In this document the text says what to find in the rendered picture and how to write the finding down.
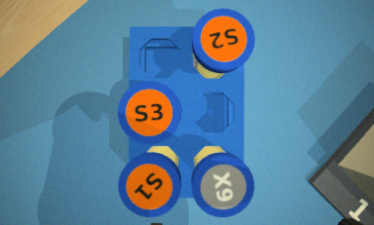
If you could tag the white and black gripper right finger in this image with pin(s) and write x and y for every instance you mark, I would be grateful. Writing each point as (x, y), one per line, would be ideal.
(349, 221)

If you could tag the blue bench mat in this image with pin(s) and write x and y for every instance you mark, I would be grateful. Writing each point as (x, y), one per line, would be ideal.
(308, 84)

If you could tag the blue tube rack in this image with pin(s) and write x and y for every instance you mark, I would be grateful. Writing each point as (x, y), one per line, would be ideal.
(212, 109)

